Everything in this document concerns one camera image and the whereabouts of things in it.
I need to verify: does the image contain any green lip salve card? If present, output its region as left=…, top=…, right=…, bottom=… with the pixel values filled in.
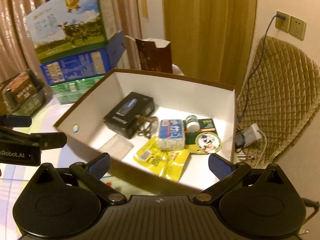
left=183, top=118, right=222, bottom=154

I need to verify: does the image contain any green lip salve jar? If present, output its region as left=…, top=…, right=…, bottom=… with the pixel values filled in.
left=185, top=115, right=200, bottom=133

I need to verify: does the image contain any black shaver product box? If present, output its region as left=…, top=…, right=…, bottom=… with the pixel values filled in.
left=103, top=92, right=155, bottom=139

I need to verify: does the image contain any yellow snack packet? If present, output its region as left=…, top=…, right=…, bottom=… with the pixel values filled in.
left=133, top=136, right=189, bottom=182

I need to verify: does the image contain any blue dental floss box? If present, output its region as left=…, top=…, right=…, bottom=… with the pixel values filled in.
left=158, top=119, right=185, bottom=151

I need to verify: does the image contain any black hair claw clip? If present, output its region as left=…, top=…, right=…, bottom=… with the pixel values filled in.
left=136, top=115, right=158, bottom=139

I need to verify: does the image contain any green drink pack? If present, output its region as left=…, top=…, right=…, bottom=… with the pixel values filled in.
left=51, top=75, right=104, bottom=104

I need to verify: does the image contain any brown cardboard storage box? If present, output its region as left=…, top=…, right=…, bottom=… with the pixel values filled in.
left=54, top=69, right=236, bottom=194

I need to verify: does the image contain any blue milk carton box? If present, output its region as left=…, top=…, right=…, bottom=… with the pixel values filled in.
left=40, top=31, right=126, bottom=86

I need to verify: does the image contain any quilted tan chair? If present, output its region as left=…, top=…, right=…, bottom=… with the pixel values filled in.
left=236, top=36, right=319, bottom=168

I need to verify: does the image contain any cow picture milk carton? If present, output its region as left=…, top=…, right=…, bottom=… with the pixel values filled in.
left=26, top=0, right=118, bottom=63

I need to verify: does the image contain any dark red paper bag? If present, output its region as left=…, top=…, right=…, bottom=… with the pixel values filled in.
left=136, top=38, right=173, bottom=74

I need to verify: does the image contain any wall socket with plug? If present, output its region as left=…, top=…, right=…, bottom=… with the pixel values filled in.
left=275, top=11, right=291, bottom=33

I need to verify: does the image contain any black power cable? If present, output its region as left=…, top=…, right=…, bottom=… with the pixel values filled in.
left=237, top=15, right=286, bottom=126

